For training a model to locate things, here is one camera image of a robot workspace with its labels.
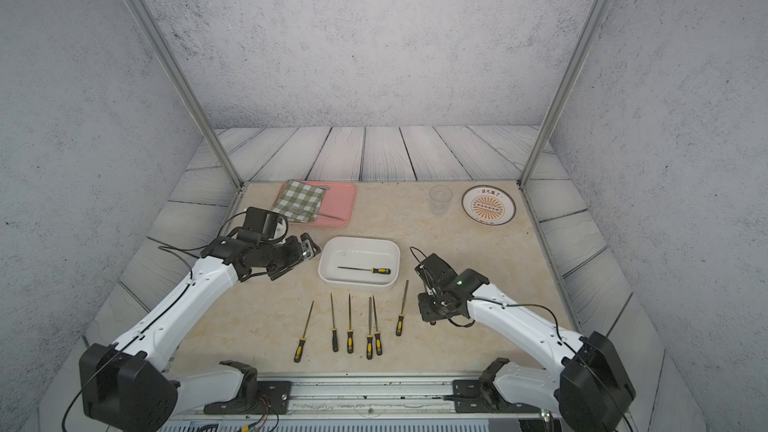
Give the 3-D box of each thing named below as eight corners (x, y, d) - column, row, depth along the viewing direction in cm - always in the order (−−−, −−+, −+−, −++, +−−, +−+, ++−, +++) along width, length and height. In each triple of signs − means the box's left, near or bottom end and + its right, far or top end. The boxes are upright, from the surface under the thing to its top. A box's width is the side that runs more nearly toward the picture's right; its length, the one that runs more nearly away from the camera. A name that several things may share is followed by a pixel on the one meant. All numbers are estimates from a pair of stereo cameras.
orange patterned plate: (466, 225, 110) (467, 222, 108) (458, 188, 122) (459, 184, 121) (520, 225, 110) (522, 221, 108) (507, 188, 122) (509, 184, 121)
